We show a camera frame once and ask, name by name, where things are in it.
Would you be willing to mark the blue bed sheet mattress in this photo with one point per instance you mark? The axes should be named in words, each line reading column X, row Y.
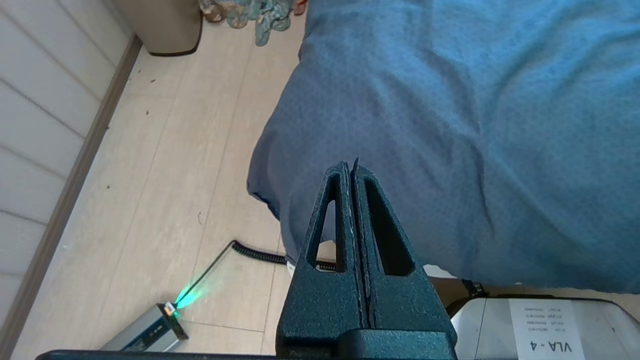
column 500, row 150

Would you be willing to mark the brown trash bin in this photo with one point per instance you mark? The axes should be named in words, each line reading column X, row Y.
column 165, row 25

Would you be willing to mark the grey metal power box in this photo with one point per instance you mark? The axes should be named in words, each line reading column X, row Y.
column 145, row 332

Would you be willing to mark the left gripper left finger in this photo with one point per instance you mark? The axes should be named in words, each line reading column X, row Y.
column 325, row 310

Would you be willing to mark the white robot body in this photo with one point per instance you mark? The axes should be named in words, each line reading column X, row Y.
column 490, row 330

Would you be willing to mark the multicolour patterned cloth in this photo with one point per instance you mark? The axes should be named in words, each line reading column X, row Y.
column 260, row 17

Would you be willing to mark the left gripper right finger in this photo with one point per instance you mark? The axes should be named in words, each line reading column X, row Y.
column 405, row 310

